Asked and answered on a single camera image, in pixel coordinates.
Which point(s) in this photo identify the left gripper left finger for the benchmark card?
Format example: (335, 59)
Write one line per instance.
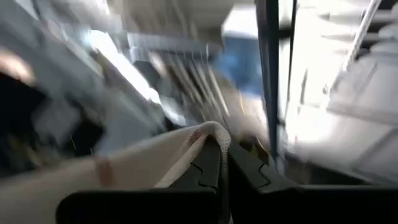
(199, 205)

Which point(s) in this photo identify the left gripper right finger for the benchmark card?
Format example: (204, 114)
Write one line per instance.
(280, 205)

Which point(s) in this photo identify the white towel with orange stripes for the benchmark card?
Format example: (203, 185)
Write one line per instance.
(140, 155)

